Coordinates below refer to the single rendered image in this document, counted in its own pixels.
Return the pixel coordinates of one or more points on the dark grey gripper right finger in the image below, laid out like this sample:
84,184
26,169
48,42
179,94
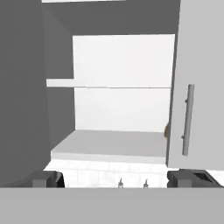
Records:
178,176

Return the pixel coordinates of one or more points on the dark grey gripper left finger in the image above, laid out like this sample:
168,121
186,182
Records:
51,178

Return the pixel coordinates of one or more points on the dark grey cabinet door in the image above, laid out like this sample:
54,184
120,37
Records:
20,87

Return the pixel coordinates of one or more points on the white cabinet shelf board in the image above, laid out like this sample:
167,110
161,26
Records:
87,83

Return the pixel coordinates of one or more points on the light grey cabinet door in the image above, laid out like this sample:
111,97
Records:
201,43

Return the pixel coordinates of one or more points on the open grey wall cabinet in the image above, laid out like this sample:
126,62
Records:
116,143

